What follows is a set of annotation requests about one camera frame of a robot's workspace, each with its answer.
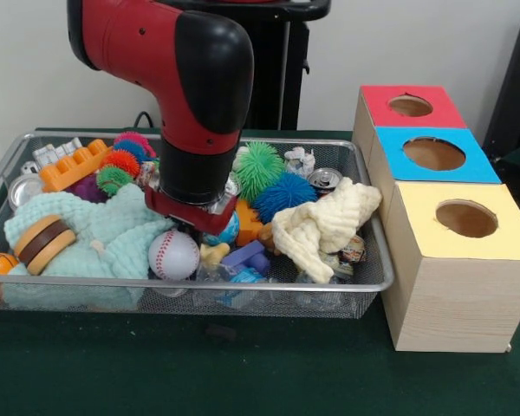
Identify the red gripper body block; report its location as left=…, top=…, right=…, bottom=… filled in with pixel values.
left=144, top=185, right=240, bottom=237

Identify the white baseball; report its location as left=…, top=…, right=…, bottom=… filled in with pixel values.
left=147, top=230, right=201, bottom=281

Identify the cream yellow cloth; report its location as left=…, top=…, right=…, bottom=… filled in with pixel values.
left=270, top=176, right=383, bottom=284

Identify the shallow mesh bin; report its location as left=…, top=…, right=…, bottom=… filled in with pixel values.
left=0, top=132, right=396, bottom=321

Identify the wooden box with three holes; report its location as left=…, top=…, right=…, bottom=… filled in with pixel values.
left=352, top=85, right=520, bottom=354

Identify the blue globe ball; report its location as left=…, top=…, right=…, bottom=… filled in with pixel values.
left=203, top=211, right=242, bottom=244

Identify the purple toy block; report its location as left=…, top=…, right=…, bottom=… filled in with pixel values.
left=220, top=239, right=272, bottom=278

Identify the mint green cloth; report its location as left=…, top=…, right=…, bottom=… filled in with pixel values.
left=3, top=183, right=175, bottom=311

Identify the green spiky ball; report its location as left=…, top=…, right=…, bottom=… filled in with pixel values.
left=232, top=140, right=286, bottom=203

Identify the blue spiky ball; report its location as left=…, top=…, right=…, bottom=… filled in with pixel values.
left=251, top=172, right=320, bottom=213

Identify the orange toy brick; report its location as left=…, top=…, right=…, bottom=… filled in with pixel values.
left=38, top=138, right=114, bottom=194

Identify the dark green table cloth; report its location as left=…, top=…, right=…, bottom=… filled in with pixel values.
left=0, top=126, right=520, bottom=416

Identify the toy hamburger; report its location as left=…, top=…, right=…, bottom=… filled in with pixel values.
left=12, top=215, right=78, bottom=277

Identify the black cable loop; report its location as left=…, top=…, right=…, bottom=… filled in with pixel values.
left=133, top=111, right=162, bottom=129

